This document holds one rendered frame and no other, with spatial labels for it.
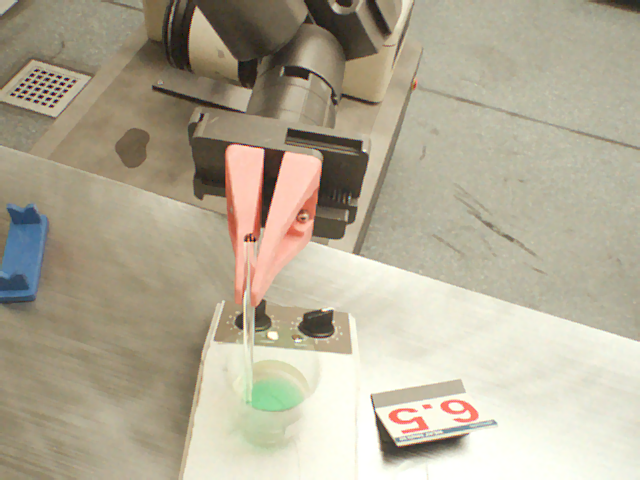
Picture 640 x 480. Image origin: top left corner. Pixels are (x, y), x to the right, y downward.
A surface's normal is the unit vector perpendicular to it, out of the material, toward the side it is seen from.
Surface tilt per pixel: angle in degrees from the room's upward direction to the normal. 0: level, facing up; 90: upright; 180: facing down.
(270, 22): 72
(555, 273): 0
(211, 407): 0
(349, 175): 90
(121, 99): 0
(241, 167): 21
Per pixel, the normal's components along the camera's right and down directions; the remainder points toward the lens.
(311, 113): 0.55, -0.46
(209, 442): 0.11, -0.60
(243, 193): 0.05, -0.29
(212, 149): -0.13, 0.78
